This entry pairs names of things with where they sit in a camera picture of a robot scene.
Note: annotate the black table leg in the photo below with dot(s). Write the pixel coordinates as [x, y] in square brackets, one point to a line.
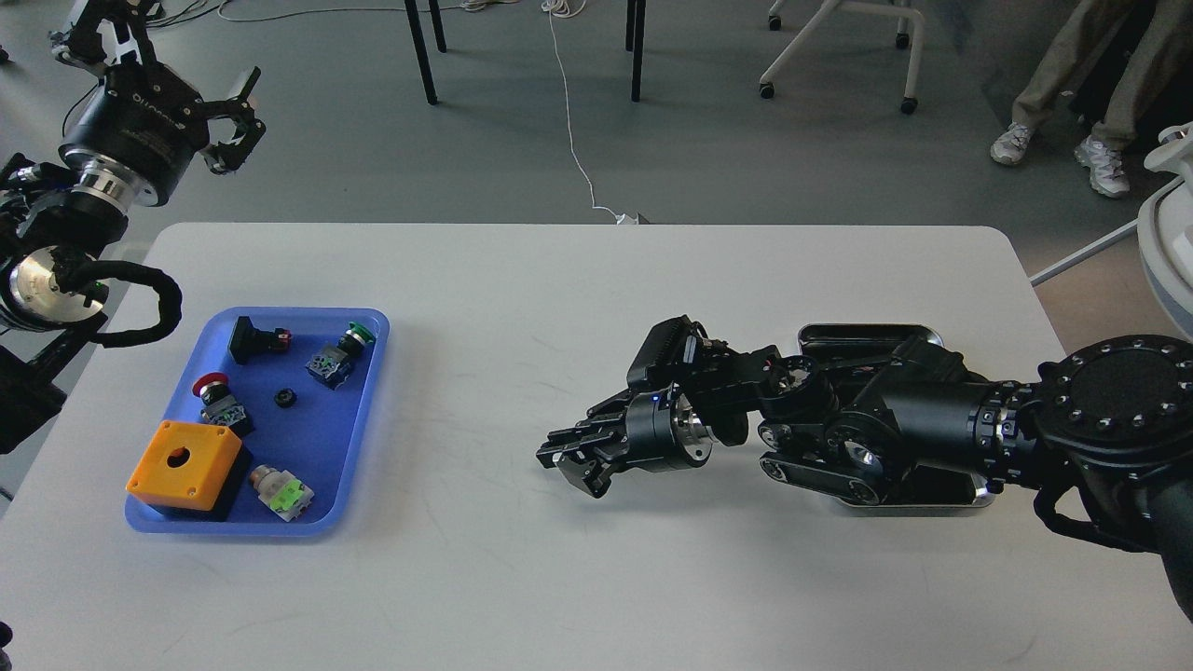
[420, 47]
[634, 34]

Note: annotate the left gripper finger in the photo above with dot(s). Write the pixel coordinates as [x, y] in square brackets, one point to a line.
[226, 157]
[108, 39]

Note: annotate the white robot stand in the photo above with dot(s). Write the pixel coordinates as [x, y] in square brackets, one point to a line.
[1163, 228]

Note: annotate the black table leg left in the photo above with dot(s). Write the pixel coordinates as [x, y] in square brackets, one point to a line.
[420, 47]

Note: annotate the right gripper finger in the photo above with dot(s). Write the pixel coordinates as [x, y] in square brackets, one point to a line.
[591, 469]
[603, 424]

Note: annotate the blue plastic tray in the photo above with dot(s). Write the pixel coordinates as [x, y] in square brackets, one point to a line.
[319, 439]

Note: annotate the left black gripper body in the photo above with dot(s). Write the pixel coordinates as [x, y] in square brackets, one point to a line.
[150, 128]

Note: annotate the black table leg right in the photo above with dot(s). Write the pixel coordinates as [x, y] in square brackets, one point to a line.
[634, 34]

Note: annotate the orange black button box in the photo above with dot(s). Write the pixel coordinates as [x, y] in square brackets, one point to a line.
[192, 471]

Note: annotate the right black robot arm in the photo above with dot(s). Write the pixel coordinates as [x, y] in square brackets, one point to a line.
[1103, 436]

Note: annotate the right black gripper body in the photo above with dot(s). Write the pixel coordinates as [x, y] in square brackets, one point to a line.
[660, 432]

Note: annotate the clear green indicator switch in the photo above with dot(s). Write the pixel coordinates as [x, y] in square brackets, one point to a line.
[281, 491]

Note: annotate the silver metal tray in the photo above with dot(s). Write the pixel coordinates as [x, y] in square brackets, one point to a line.
[928, 490]

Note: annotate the black selector switch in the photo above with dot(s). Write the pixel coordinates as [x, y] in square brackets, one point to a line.
[247, 341]

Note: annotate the red mushroom push button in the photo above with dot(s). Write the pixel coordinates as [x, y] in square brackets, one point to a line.
[220, 407]

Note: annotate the green push button switch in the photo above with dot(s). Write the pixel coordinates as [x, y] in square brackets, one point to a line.
[333, 364]

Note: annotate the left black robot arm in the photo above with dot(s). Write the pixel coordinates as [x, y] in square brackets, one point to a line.
[57, 221]

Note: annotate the white rolling chair base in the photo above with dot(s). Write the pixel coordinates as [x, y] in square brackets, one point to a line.
[835, 27]

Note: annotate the small black gear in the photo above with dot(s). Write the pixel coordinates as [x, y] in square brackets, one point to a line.
[285, 398]

